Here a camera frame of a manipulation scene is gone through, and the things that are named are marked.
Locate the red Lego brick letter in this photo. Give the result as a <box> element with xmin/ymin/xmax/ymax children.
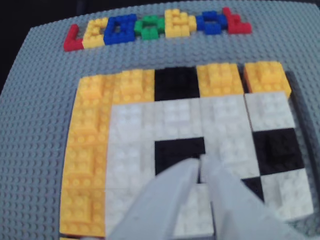
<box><xmin>63</xmin><ymin>23</ymin><xmax>85</xmax><ymax>53</ymax></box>
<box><xmin>221</xmin><ymin>6</ymin><xmax>253</xmax><ymax>35</ymax></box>

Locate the yellow Lego brick letter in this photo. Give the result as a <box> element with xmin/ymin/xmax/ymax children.
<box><xmin>81</xmin><ymin>18</ymin><xmax>106</xmax><ymax>49</ymax></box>
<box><xmin>164</xmin><ymin>8</ymin><xmax>198</xmax><ymax>39</ymax></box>

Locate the blue Lego brick letter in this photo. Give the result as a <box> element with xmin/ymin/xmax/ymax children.
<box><xmin>103</xmin><ymin>13</ymin><xmax>138</xmax><ymax>46</ymax></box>
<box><xmin>194</xmin><ymin>10</ymin><xmax>229</xmax><ymax>36</ymax></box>

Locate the black Lego cube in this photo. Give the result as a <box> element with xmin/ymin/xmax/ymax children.
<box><xmin>251</xmin><ymin>127</ymin><xmax>306</xmax><ymax>177</ymax></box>
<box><xmin>153</xmin><ymin>66</ymin><xmax>201</xmax><ymax>102</ymax></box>
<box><xmin>154</xmin><ymin>136</ymin><xmax>206</xmax><ymax>177</ymax></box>
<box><xmin>240</xmin><ymin>174</ymin><xmax>266</xmax><ymax>204</ymax></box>

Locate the green Lego brick letter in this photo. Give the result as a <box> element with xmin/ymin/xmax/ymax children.
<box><xmin>133</xmin><ymin>14</ymin><xmax>166</xmax><ymax>41</ymax></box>

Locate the gray studded Lego baseplate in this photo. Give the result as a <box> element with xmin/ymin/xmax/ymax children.
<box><xmin>0</xmin><ymin>0</ymin><xmax>320</xmax><ymax>240</ymax></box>

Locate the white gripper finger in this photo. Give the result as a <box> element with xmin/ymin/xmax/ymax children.
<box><xmin>106</xmin><ymin>157</ymin><xmax>201</xmax><ymax>240</ymax></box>
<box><xmin>199</xmin><ymin>154</ymin><xmax>314</xmax><ymax>240</ymax></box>

